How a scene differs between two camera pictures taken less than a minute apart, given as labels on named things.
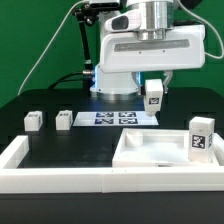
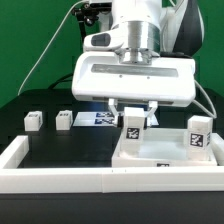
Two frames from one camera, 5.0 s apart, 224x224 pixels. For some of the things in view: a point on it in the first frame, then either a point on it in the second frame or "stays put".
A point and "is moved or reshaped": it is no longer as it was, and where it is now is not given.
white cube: (153, 97) is moved or reshaped
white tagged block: (201, 133) stays put
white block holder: (158, 148) stays put
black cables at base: (61, 79) stays put
